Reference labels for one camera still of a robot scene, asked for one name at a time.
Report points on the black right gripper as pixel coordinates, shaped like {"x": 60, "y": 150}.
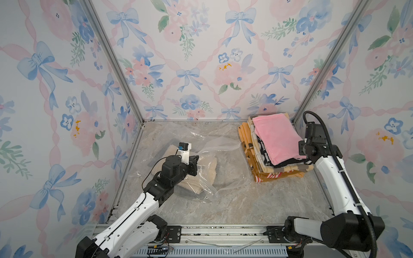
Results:
{"x": 301, "y": 144}

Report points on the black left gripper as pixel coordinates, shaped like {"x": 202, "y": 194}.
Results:
{"x": 193, "y": 160}

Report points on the black white knit blanket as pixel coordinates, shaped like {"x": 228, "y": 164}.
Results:
{"x": 267, "y": 161}

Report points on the pink fleece blanket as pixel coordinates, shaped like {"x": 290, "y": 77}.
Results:
{"x": 279, "y": 137}

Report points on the clear plastic vacuum bag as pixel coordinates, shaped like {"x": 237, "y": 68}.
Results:
{"x": 214, "y": 138}

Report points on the orange cartoon print blanket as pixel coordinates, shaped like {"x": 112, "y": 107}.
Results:
{"x": 259, "y": 176}

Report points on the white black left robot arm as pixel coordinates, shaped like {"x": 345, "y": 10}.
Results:
{"x": 125, "y": 222}

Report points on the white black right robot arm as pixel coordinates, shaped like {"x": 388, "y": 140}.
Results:
{"x": 352, "y": 226}

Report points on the cream fleece blanket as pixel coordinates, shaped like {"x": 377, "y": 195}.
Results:
{"x": 202, "y": 182}

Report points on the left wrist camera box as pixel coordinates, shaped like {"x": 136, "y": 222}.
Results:
{"x": 184, "y": 152}

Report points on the left floor aluminium rail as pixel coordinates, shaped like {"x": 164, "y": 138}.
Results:
{"x": 132, "y": 155}

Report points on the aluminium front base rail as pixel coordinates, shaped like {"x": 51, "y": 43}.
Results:
{"x": 229, "y": 241}

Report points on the right rear aluminium corner post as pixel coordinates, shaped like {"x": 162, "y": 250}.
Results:
{"x": 345, "y": 35}

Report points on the aluminium corner post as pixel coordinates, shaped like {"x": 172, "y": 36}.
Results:
{"x": 345, "y": 35}
{"x": 110, "y": 54}

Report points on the left rear aluminium corner post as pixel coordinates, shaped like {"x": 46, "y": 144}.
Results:
{"x": 110, "y": 54}

